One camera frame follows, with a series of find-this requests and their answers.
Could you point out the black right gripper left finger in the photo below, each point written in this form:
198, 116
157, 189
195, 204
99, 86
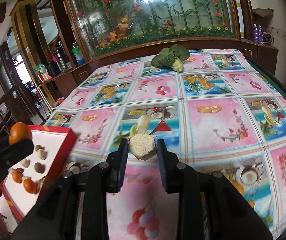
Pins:
76, 204

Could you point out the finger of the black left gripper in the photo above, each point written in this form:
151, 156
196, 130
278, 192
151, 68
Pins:
12, 154

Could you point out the green leafy vegetable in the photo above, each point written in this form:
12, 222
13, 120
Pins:
171, 57

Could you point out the dark wooden chair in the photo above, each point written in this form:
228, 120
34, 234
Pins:
21, 105

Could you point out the brown kiwi fruit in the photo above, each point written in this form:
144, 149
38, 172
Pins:
38, 147
39, 167

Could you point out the green label plastic bottle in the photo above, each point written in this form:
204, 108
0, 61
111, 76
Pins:
78, 54

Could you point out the purple spray bottle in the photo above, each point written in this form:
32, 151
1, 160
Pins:
260, 34
255, 33

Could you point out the black thermos flask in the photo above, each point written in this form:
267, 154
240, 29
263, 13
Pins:
60, 59

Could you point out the dark wooden cabinet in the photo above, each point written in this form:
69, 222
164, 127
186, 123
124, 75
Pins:
63, 84

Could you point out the red white shallow box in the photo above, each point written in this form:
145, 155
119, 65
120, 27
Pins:
57, 142

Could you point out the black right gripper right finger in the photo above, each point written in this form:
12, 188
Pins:
209, 207

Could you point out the floral fruit print tablecloth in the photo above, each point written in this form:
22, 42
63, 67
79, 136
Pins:
221, 113

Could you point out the dark red jujube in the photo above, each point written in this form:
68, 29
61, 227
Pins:
20, 170

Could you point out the orange mandarin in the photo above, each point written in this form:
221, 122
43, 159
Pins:
17, 177
30, 186
18, 132

